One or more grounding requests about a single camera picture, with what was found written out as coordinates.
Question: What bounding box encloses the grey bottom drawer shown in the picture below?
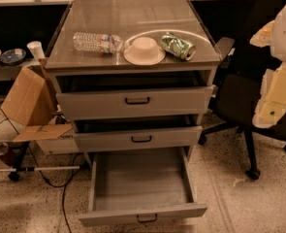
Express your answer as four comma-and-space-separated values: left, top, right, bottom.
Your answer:
79, 147, 207, 226

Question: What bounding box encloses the grey drawer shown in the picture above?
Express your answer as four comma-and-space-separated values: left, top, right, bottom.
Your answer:
56, 71, 211, 120
75, 115, 202, 151
79, 147, 207, 226

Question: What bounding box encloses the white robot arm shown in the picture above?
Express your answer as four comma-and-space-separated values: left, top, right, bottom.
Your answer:
250, 5, 286, 128

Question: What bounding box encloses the grey drawer cabinet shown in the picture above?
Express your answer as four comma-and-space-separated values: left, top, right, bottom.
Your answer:
44, 0, 222, 167

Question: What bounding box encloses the grey middle drawer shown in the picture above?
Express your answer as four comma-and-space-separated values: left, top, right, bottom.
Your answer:
75, 115, 202, 151

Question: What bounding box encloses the grey top drawer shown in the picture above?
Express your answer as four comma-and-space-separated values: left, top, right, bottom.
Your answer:
56, 71, 211, 120

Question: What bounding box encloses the white upturned paper bowl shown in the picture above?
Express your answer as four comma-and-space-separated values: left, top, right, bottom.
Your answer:
124, 37, 166, 65

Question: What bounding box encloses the crushed green soda can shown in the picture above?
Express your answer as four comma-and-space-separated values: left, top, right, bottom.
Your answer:
160, 32, 195, 61

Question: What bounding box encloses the clear plastic water bottle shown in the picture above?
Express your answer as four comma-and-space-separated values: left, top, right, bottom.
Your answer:
73, 32, 129, 54

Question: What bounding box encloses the white black pole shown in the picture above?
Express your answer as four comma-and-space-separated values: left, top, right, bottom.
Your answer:
0, 166, 80, 173

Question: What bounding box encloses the black office chair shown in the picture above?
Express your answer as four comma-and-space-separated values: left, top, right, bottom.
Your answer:
199, 0, 286, 180

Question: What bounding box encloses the open cardboard box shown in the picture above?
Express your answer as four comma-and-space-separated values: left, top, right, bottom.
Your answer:
1, 67, 79, 154

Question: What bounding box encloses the white paper cup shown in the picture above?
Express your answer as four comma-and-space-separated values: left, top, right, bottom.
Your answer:
27, 41, 45, 60

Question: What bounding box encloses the dark blue bowl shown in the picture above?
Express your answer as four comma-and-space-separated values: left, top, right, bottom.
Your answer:
0, 49, 26, 66

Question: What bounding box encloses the brown cup on floor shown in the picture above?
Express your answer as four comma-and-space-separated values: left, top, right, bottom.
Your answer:
0, 143, 16, 166

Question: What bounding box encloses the black floor cable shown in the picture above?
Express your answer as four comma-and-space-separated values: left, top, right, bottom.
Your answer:
0, 95, 82, 233

